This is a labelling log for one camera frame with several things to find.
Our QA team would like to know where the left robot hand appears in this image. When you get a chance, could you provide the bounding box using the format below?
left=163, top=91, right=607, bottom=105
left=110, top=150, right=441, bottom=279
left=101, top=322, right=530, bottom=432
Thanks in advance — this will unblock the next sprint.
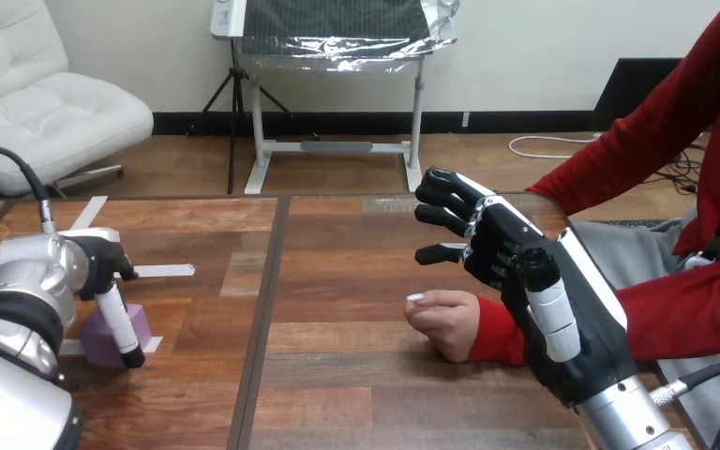
left=61, top=227, right=147, bottom=371

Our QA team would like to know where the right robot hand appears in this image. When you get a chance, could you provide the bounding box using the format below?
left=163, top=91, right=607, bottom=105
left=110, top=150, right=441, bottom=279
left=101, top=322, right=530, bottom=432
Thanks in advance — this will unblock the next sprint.
left=413, top=165, right=641, bottom=411

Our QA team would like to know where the black tripod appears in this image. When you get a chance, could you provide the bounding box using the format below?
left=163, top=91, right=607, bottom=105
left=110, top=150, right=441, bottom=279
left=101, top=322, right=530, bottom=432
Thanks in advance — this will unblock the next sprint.
left=201, top=37, right=322, bottom=196

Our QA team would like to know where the person's hand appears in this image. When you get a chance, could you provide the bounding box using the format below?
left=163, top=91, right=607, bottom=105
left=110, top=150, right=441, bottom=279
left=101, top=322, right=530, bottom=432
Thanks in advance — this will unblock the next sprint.
left=403, top=289, right=483, bottom=364

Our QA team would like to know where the tangle of cables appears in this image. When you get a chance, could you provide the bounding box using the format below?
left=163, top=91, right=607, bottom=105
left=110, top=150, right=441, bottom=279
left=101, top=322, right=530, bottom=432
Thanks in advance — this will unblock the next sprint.
left=508, top=131, right=711, bottom=196

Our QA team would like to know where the black cable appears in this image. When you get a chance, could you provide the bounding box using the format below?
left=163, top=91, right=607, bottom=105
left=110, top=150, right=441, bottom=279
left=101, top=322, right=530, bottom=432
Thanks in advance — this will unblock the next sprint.
left=648, top=360, right=720, bottom=450
left=0, top=144, right=58, bottom=236

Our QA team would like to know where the white cushioned chair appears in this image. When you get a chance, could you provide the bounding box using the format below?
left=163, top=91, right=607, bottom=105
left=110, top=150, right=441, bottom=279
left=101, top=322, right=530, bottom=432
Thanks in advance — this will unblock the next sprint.
left=0, top=0, right=156, bottom=199

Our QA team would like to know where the purple block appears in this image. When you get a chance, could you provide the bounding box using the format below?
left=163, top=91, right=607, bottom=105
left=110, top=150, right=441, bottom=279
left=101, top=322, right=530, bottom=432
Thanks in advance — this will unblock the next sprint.
left=80, top=303, right=153, bottom=369

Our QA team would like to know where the white desk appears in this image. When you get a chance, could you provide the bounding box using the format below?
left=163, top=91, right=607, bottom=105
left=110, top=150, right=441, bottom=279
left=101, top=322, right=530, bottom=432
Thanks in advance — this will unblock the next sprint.
left=210, top=0, right=428, bottom=196

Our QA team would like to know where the person's body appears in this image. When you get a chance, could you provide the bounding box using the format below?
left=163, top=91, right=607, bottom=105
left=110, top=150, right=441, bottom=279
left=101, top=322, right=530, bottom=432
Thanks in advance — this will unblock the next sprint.
left=524, top=0, right=720, bottom=450

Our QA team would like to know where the person's forearm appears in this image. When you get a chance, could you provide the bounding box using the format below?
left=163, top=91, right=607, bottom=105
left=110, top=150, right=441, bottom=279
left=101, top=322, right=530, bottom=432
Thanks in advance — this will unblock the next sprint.
left=468, top=251, right=720, bottom=368

